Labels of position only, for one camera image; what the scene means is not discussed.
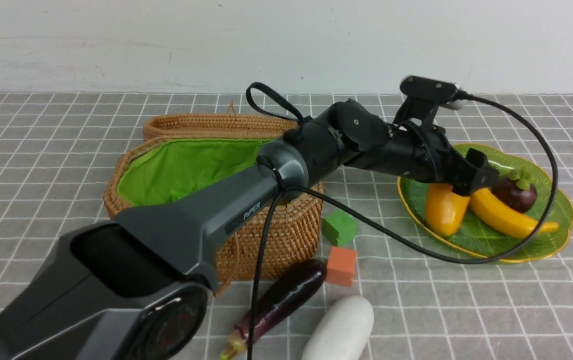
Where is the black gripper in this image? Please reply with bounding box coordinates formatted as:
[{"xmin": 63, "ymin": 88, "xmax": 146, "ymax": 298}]
[{"xmin": 353, "ymin": 125, "xmax": 500, "ymax": 197}]

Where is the dark purple mangosteen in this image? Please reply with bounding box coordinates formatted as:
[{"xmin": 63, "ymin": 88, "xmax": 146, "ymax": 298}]
[{"xmin": 491, "ymin": 169, "xmax": 538, "ymax": 214}]

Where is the yellow banana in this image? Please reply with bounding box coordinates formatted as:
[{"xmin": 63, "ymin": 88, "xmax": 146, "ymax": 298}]
[{"xmin": 469, "ymin": 187, "xmax": 540, "ymax": 239}]

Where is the orange yellow mango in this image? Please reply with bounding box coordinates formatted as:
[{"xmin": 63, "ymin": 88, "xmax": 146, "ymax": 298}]
[{"xmin": 424, "ymin": 183, "xmax": 471, "ymax": 237}]

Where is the white radish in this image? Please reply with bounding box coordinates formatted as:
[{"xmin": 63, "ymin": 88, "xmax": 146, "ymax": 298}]
[{"xmin": 301, "ymin": 295, "xmax": 375, "ymax": 360}]

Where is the dark purple eggplant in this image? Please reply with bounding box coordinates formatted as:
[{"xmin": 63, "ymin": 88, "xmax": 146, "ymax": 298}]
[{"xmin": 219, "ymin": 259, "xmax": 327, "ymax": 360}]

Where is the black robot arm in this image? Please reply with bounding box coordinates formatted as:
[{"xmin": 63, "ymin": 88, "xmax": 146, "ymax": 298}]
[{"xmin": 0, "ymin": 99, "xmax": 499, "ymax": 360}]

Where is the green foam cube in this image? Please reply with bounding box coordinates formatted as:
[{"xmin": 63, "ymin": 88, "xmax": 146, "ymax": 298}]
[{"xmin": 321, "ymin": 210, "xmax": 358, "ymax": 248}]

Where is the orange foam cube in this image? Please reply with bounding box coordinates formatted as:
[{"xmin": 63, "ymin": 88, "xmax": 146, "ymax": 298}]
[{"xmin": 325, "ymin": 246, "xmax": 358, "ymax": 288}]

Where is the woven rattan basket green lining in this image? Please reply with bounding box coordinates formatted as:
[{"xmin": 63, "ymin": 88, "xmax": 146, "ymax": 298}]
[{"xmin": 103, "ymin": 135, "xmax": 324, "ymax": 283}]

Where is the grey checkered tablecloth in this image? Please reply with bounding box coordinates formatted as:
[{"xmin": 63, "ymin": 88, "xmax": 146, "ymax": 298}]
[{"xmin": 0, "ymin": 92, "xmax": 573, "ymax": 360}]

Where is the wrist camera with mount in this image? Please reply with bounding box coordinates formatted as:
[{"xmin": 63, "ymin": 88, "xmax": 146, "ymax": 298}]
[{"xmin": 392, "ymin": 75, "xmax": 468, "ymax": 131}]

